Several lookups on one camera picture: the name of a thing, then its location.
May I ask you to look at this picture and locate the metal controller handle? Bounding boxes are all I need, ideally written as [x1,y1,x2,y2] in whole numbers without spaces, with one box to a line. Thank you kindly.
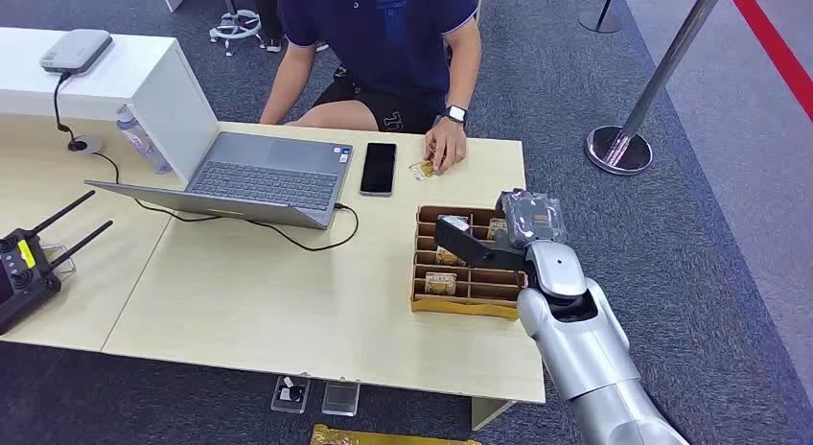
[40,243,78,282]

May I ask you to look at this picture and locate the black laptop power cable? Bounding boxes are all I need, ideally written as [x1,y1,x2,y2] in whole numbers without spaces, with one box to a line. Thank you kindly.
[91,150,361,253]

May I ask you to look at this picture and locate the clear plastic case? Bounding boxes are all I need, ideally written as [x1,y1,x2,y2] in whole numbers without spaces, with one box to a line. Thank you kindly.
[270,374,314,415]
[320,379,362,418]

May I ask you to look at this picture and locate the wristwatch with black band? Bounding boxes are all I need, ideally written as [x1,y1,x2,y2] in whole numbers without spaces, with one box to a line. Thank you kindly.
[433,105,469,127]

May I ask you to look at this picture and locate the standing person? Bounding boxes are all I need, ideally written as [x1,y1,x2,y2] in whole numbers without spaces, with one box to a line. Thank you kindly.
[250,0,330,55]

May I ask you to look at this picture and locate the black device cable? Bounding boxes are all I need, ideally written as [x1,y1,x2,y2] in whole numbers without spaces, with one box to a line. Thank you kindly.
[52,71,88,153]

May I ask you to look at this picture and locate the round desk cable grommet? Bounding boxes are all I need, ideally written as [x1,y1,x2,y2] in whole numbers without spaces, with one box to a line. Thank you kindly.
[67,133,105,155]

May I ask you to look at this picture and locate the clear plastic water bottle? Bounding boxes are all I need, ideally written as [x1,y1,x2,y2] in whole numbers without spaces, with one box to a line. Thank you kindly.
[114,105,174,176]

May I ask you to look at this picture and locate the desk leg panel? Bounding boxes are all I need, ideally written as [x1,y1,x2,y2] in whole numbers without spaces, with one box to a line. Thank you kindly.
[470,396,517,433]

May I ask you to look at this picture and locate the seated person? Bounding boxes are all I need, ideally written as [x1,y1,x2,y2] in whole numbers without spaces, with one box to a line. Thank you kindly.
[259,0,482,176]

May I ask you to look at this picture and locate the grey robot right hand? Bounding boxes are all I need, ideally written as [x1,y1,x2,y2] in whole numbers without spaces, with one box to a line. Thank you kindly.
[494,188,569,250]

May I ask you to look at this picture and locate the red barrier belt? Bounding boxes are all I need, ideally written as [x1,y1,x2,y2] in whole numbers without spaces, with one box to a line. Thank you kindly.
[724,0,813,124]

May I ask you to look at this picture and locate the white desk riser shelf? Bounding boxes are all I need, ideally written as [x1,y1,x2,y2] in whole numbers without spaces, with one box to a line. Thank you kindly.
[0,26,221,187]

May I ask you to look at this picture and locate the stool base with footring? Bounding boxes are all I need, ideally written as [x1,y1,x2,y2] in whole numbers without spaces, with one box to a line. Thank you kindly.
[208,0,267,58]

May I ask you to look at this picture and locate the grey open laptop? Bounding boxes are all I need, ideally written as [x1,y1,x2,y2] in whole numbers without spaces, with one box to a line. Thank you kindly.
[84,130,355,232]

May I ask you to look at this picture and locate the person's left hand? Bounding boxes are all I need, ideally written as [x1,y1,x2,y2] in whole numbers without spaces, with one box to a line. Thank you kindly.
[424,119,470,176]

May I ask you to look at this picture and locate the chrome stanchion post with base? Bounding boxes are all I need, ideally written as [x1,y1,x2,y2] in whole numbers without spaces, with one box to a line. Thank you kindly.
[583,0,727,177]
[578,0,624,35]

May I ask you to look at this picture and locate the grey flat box device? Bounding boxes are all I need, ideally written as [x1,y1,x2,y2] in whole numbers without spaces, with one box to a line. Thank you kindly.
[38,28,114,77]

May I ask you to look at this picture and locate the yellow wrapped flat package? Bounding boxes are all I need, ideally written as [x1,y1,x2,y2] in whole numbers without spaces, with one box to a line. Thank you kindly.
[309,423,483,445]

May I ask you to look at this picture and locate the black remote controller with antennas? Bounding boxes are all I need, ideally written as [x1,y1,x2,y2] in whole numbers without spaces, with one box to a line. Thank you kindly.
[0,189,115,338]

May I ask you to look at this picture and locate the black smartphone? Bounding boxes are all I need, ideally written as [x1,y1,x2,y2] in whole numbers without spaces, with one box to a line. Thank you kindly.
[359,141,399,199]

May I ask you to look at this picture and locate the brown cardboard card organizer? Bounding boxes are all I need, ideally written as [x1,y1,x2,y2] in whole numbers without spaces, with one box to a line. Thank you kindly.
[409,204,529,321]

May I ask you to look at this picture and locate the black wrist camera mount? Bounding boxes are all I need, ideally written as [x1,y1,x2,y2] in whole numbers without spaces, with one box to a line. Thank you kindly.
[433,214,529,273]

